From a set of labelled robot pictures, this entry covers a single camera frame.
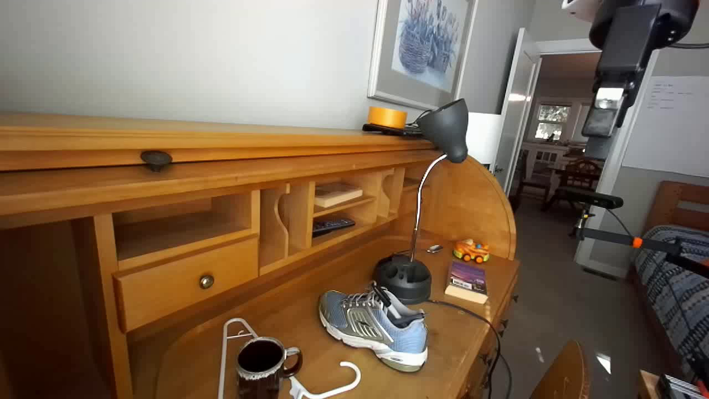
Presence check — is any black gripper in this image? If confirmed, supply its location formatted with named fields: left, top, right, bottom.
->
left=579, top=0, right=699, bottom=139

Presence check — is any purple paperback book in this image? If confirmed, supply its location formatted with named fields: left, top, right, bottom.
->
left=443, top=256, right=492, bottom=305

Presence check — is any pale book in cubby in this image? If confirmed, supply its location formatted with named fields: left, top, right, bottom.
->
left=311, top=184, right=366, bottom=210

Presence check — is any dark mug with white rim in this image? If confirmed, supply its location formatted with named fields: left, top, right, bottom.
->
left=232, top=335, right=304, bottom=399

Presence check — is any white whiteboard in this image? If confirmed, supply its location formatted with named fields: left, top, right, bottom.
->
left=619, top=73, right=709, bottom=180

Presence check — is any dark dining chair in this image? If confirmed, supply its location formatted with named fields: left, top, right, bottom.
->
left=548, top=154, right=605, bottom=212

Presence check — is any white door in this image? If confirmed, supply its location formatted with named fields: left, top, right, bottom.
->
left=492, top=27, right=543, bottom=195

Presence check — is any wooden bed headboard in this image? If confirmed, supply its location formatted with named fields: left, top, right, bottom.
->
left=639, top=180, right=709, bottom=239

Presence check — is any white rectangular object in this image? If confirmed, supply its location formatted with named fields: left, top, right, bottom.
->
left=465, top=111, right=505, bottom=171

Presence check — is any striped bed blanket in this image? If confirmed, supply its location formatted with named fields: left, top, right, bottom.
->
left=629, top=223, right=709, bottom=373

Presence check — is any orange green toy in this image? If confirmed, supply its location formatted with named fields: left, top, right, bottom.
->
left=451, top=237, right=492, bottom=266

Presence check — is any framed blue flower picture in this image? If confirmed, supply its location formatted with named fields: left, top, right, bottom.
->
left=366, top=0, right=480, bottom=112

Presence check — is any orange tape roll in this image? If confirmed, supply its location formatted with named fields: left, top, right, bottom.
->
left=366, top=104, right=410, bottom=133

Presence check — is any wooden desk chair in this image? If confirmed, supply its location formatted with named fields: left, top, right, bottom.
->
left=528, top=339, right=593, bottom=399

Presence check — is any black gooseneck desk lamp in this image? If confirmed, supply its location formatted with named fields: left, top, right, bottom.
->
left=370, top=98, right=471, bottom=305

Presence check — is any black remote control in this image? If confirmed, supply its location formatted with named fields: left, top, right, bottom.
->
left=310, top=214, right=357, bottom=239

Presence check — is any grey blue running shoe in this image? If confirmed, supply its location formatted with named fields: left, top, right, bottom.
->
left=317, top=284, right=431, bottom=375

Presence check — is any wooden desk drawer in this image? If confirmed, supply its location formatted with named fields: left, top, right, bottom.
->
left=111, top=234, right=261, bottom=332

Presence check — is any wooden roll-top desk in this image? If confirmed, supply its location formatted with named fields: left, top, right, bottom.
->
left=0, top=111, right=522, bottom=399

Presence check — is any black stereo camera bar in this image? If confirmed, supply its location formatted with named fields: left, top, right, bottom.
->
left=563, top=189, right=626, bottom=212

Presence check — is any black orange camera stand arm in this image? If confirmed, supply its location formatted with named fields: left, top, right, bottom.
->
left=571, top=206, right=709, bottom=278

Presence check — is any black lamp power cable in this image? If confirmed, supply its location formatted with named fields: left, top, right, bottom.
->
left=423, top=297, right=514, bottom=399

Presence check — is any white cable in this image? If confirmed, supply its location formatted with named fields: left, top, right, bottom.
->
left=215, top=316, right=362, bottom=399

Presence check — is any dark roll-top handle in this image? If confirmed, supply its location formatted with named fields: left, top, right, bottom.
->
left=138, top=148, right=174, bottom=173

